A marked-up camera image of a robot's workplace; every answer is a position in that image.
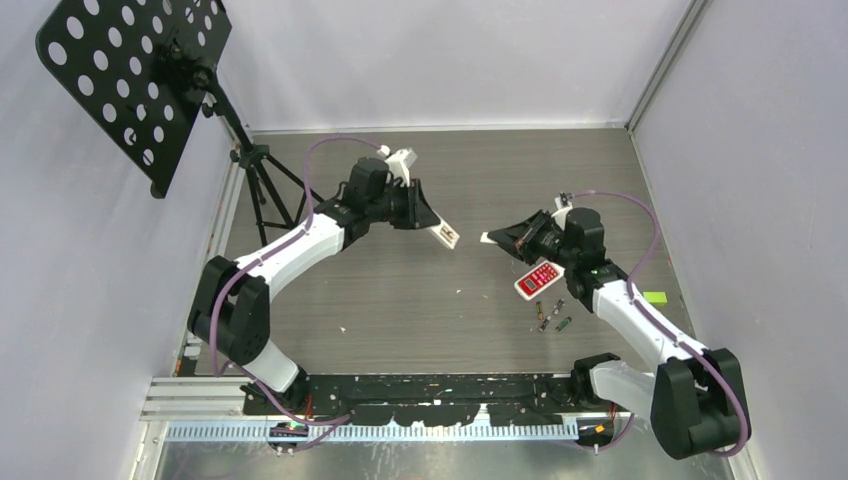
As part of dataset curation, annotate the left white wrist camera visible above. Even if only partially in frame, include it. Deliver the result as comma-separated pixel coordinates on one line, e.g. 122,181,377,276
376,145,417,187

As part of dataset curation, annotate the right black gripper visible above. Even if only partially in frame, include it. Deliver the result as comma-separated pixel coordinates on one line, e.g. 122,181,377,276
488,210,577,269

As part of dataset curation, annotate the black perforated music stand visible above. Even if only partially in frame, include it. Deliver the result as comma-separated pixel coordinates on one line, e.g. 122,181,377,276
36,0,323,244

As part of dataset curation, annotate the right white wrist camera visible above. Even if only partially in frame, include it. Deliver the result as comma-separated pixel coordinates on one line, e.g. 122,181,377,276
552,192,573,230

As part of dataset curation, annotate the green block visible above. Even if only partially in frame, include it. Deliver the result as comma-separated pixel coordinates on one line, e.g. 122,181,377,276
643,291,668,307

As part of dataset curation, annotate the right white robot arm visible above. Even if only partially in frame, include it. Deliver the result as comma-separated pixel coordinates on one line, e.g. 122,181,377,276
480,207,752,459

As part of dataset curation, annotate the green battery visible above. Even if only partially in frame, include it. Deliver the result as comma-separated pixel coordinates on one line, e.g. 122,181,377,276
556,317,573,332

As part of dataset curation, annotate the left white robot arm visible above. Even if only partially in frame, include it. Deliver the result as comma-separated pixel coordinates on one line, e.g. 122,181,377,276
187,149,443,414

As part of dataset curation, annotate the purple cable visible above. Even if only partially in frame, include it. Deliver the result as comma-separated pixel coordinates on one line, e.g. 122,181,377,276
209,135,392,455
569,190,751,458

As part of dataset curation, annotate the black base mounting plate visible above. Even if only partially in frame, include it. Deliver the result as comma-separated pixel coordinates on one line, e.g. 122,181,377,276
241,373,630,427

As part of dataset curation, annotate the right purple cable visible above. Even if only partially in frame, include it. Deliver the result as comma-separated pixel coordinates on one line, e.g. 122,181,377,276
569,190,751,458

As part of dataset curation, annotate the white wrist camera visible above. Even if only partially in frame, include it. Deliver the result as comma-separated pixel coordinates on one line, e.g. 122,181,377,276
376,145,417,187
552,192,573,230

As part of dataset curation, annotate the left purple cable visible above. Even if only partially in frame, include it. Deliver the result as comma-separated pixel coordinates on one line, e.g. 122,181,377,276
209,135,392,455

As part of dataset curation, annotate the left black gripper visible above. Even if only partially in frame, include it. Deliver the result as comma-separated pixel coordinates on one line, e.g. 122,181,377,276
367,179,439,231

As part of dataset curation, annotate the black purple battery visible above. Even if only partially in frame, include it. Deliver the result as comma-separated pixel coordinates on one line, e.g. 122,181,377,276
538,299,565,332

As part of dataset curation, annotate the long white remote control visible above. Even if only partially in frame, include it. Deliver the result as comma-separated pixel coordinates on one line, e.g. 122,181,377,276
427,220,460,250

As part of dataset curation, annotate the white battery cover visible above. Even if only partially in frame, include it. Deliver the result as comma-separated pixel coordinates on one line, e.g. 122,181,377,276
480,232,497,245

